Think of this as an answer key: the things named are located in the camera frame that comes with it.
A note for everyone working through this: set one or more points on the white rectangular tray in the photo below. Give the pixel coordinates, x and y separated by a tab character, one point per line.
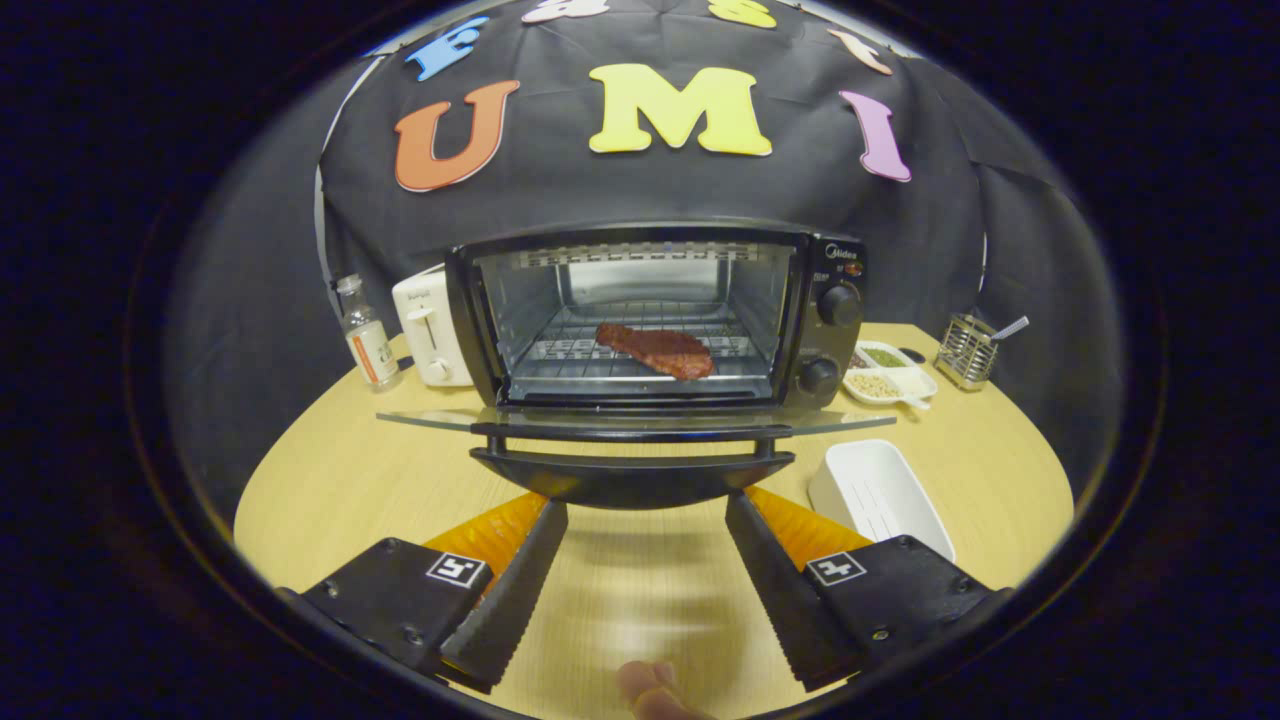
875	495

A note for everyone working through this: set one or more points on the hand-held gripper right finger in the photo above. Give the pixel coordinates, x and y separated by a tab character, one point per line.
790	610

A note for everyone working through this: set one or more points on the small dark round disc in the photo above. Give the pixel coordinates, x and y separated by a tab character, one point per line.
912	354

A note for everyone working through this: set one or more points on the white divided dish with beans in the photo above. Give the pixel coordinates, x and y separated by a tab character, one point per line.
910	382

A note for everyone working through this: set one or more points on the white pop-up toaster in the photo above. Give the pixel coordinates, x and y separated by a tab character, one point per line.
425	320

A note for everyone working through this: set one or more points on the clear bottle with orange label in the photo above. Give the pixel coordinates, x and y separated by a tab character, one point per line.
368	345

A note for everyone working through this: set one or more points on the black toaster oven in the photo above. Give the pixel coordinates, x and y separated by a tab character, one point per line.
835	270

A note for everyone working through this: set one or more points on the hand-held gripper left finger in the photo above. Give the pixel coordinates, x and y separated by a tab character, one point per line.
505	610

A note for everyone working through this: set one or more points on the brown meat steak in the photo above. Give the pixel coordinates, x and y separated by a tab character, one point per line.
660	350

